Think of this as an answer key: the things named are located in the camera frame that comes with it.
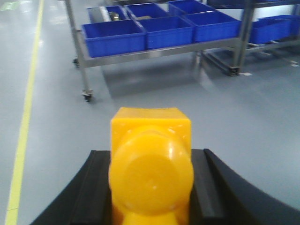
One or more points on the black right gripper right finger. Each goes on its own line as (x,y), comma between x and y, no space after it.
(221,197)

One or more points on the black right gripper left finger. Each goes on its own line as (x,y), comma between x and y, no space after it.
(86,200)

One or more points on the yellow cube block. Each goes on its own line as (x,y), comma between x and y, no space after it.
(151,173)

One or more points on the blue bin front right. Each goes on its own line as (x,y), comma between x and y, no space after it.
(212,26)

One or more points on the blue bin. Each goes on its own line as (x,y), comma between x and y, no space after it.
(212,26)
(167,32)
(112,38)

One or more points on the blue bin front left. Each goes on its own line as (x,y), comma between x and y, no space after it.
(112,38)

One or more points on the blue bin front middle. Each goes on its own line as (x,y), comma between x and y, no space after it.
(167,32)

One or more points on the steel wheeled cart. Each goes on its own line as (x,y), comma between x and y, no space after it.
(83,60)

